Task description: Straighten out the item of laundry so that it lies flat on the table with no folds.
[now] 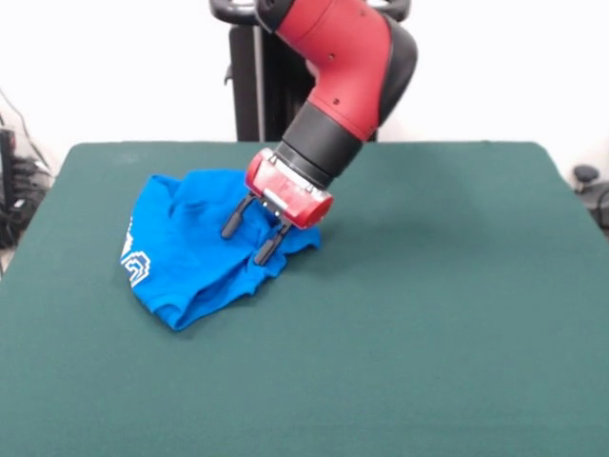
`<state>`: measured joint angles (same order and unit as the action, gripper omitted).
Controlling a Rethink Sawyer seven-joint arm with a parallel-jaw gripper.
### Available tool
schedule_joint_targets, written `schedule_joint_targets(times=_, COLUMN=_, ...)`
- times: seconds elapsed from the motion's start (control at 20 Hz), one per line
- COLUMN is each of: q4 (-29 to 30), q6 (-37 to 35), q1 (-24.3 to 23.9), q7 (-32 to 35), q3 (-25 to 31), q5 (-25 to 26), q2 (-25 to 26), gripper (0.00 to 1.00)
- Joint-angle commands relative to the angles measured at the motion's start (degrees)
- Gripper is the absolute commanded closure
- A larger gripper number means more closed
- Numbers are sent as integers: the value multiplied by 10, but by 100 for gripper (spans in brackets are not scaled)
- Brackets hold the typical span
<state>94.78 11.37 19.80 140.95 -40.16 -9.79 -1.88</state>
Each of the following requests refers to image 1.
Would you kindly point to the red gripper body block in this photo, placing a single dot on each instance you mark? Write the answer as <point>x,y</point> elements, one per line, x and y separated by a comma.
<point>290,190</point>

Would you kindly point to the dark green table cloth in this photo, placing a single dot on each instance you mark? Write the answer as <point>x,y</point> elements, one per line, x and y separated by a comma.
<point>428,285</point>

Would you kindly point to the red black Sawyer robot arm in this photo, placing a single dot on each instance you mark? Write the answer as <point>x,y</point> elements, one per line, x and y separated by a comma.
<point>347,66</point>

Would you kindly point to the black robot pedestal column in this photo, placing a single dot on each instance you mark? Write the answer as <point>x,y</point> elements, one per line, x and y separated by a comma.
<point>245,95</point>

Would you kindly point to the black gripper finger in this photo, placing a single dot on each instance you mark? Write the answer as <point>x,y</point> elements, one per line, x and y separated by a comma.
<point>235,220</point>
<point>270,245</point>

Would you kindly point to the blue printed t-shirt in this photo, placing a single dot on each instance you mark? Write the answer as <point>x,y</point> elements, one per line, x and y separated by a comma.
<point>190,247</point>

